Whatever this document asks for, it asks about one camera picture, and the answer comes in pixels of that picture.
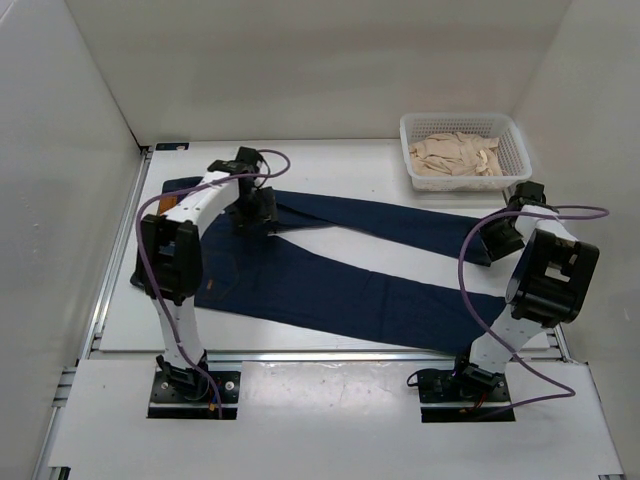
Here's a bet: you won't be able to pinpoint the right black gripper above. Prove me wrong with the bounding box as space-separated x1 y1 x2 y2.
467 208 525 264

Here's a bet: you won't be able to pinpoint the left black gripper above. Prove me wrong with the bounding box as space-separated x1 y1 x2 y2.
226 186 278 239

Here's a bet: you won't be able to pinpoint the dark blue denim trousers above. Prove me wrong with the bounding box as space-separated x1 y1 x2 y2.
195 191 505 354

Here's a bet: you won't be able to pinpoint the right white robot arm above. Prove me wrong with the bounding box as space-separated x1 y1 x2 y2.
449 181 600 400

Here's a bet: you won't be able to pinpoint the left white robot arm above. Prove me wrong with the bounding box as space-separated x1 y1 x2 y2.
135 147 277 403

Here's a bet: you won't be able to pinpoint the beige crumpled garment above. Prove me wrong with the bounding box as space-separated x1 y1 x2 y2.
408 132 504 177

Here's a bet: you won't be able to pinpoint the white plastic basket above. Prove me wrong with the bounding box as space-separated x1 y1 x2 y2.
400 112 532 192

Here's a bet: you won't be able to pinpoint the small dark corner label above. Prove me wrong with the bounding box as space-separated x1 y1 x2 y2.
155 142 190 151

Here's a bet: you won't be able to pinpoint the aluminium rail frame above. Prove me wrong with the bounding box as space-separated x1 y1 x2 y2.
36 140 626 479

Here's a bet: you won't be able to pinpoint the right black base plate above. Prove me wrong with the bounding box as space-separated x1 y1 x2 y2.
406 369 516 424

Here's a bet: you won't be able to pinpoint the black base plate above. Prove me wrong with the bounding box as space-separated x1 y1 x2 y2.
147 371 241 420
406 369 516 424

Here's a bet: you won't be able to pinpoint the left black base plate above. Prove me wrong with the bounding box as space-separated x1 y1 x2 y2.
147 371 241 420

